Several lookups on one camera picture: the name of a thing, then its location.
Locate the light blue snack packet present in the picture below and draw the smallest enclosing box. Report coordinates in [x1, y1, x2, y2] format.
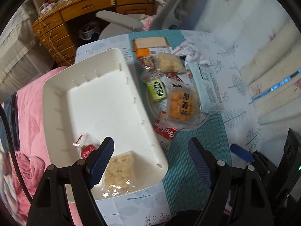
[186, 62, 224, 114]

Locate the red candy clear wrapper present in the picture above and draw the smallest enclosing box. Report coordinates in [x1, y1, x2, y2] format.
[73, 133, 100, 159]

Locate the orange egg yolk pastry pack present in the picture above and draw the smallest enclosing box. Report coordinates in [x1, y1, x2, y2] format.
[164, 84, 199, 125]

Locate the rice cracker pack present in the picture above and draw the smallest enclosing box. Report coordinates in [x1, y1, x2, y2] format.
[102, 151, 136, 198]

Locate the red Cookies packet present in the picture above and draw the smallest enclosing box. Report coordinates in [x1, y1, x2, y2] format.
[153, 111, 182, 150]

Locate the green snack packet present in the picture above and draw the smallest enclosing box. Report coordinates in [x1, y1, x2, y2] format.
[146, 79, 167, 103]

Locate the white red packet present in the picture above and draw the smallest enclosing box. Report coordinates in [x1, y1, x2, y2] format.
[171, 40, 207, 64]

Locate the rice puff pack clear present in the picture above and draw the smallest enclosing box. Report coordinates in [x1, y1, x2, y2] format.
[155, 53, 185, 73]

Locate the white plastic storage bin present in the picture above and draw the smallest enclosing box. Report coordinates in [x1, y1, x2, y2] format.
[42, 48, 168, 191]

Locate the nut candy clear wrapper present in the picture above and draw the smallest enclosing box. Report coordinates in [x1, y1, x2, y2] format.
[138, 56, 156, 72]

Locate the brown wafer cracker pack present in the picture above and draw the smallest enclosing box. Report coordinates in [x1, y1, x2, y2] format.
[132, 37, 168, 51]

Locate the pink bed blanket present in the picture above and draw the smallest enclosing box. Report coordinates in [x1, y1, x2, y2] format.
[0, 66, 83, 226]

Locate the teal patterned table mat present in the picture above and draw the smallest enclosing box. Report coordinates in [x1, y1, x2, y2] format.
[129, 30, 232, 216]

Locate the dark blue folded cloth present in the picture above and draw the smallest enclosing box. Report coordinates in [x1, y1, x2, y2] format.
[1, 92, 20, 152]

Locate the grey office chair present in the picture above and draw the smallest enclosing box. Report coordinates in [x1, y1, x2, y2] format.
[96, 0, 197, 40]

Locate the wooden desk with drawers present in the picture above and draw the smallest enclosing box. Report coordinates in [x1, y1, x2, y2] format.
[32, 0, 155, 66]

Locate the black cable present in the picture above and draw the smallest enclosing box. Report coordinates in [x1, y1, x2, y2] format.
[0, 104, 34, 204]

